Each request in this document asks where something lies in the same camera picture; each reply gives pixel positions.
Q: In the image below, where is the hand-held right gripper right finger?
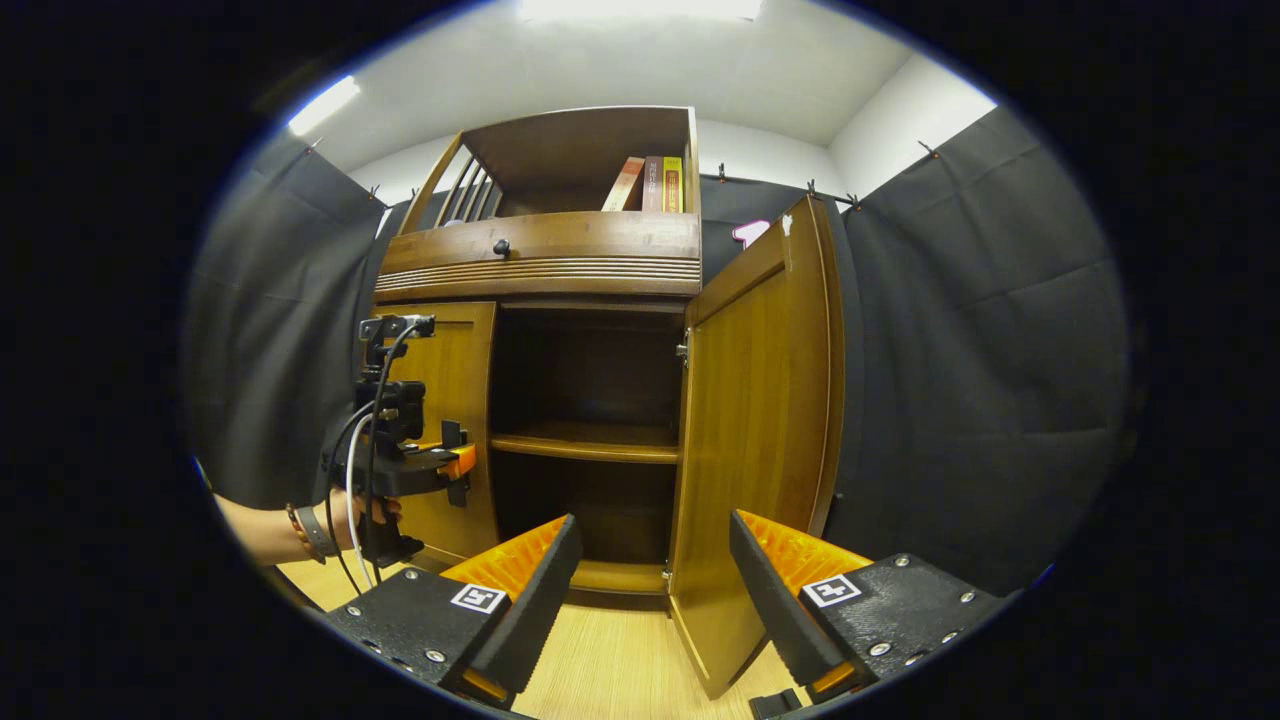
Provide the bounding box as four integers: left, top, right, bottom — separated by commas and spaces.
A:
728, 508, 1006, 706

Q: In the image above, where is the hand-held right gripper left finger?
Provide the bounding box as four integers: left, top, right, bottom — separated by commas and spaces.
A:
322, 513, 585, 709

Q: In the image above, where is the wooden cabinet door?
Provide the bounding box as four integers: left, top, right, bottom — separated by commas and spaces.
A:
385, 300, 499, 563
667, 195, 847, 701

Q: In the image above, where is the wooden double-door shoe cabinet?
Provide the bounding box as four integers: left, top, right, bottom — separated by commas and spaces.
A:
372, 105, 704, 611

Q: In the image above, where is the wooden inner cabinet shelf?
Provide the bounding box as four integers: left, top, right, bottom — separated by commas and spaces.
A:
490, 420, 681, 465

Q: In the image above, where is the wooden cabinet drawer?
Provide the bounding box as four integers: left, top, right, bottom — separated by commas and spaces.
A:
380, 212, 703, 276

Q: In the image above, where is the black wrist watch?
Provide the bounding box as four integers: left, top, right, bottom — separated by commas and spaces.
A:
298, 505, 339, 559

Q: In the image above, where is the black backdrop cloth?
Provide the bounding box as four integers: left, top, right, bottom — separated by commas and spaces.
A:
185, 105, 1131, 596

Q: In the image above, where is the ceiling light panel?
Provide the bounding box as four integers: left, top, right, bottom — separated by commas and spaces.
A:
288, 75, 362, 138
518, 0, 766, 23

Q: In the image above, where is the black cable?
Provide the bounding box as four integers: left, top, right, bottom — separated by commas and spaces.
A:
323, 400, 377, 598
362, 320, 421, 591

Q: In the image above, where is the white cable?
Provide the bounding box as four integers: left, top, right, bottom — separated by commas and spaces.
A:
344, 413, 375, 591

